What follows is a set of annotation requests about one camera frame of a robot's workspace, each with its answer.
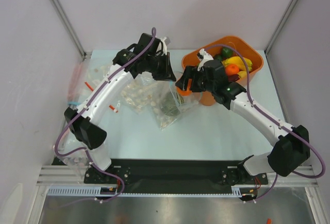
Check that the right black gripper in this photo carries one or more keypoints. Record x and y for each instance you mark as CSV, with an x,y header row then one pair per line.
x,y
193,80

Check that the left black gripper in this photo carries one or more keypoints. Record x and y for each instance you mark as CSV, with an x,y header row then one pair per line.
x,y
166,74

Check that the clear blue-zipper zip bag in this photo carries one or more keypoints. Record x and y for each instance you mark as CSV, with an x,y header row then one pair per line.
x,y
162,88

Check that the orange tangerine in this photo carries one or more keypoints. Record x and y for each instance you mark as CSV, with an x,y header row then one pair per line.
x,y
186,92
231,69

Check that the netted green melon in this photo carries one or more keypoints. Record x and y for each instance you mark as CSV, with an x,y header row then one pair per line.
x,y
172,104

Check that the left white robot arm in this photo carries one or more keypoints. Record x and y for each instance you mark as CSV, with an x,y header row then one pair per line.
x,y
84,120

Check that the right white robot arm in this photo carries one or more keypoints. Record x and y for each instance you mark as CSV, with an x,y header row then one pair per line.
x,y
288,151

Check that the clear dotted zip bag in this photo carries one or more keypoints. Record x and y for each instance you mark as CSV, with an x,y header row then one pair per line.
x,y
138,94

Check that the red-zipper zip bag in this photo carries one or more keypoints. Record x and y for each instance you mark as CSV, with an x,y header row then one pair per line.
x,y
84,81

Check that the orange plastic basket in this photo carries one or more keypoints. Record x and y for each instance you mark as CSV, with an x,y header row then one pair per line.
x,y
224,95

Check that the dark green avocado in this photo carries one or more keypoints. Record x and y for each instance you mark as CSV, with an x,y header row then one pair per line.
x,y
218,57

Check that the dark red apple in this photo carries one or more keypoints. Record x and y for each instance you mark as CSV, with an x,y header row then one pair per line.
x,y
233,78

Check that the dark green lime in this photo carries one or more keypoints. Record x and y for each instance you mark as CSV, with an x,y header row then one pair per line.
x,y
226,52

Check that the yellow banana bunch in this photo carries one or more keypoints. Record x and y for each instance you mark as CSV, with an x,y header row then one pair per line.
x,y
244,66

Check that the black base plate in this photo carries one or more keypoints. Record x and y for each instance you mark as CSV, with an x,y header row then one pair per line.
x,y
182,176

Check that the white slotted cable duct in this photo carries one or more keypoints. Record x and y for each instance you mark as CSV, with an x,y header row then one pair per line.
x,y
100,191

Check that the right aluminium frame post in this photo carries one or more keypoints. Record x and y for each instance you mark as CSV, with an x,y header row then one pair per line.
x,y
284,19

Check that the aluminium frame post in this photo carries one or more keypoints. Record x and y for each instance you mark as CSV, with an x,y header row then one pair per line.
x,y
284,19
68,27

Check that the left aluminium frame post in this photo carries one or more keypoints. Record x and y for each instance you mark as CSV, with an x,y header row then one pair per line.
x,y
68,27

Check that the front aluminium rail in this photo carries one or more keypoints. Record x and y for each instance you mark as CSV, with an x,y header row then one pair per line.
x,y
61,175

